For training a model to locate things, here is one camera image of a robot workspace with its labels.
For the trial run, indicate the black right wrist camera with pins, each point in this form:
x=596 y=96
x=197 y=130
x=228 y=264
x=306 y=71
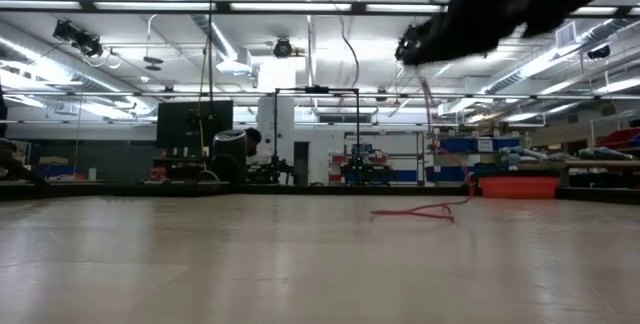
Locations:
x=410 y=46

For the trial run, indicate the wooden workbench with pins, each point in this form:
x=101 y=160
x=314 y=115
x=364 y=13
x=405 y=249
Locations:
x=600 y=165

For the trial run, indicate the black ceiling-mounted device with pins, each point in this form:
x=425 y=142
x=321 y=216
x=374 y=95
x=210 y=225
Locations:
x=80 y=39

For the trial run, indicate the grey-blue cloth bundle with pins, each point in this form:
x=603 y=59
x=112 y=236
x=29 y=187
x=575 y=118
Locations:
x=525 y=154
x=605 y=154

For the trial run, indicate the shelf with blue bins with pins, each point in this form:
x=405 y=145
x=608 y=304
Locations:
x=472 y=145

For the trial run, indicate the black overhead camera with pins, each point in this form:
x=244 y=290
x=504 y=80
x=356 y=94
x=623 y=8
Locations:
x=282 y=48

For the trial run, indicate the red shelf bin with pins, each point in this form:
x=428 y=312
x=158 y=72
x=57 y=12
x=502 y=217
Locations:
x=620 y=139

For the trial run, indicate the red collapsible bin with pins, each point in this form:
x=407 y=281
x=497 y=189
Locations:
x=517 y=187

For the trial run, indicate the person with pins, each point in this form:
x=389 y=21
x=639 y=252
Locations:
x=15 y=169
x=252 y=139

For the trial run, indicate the black robot workstation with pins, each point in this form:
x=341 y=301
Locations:
x=367 y=171

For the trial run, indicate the grey metal shelf frame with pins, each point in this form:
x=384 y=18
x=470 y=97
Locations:
x=591 y=134

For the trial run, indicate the large black monitor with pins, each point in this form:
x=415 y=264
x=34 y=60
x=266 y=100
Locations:
x=195 y=124

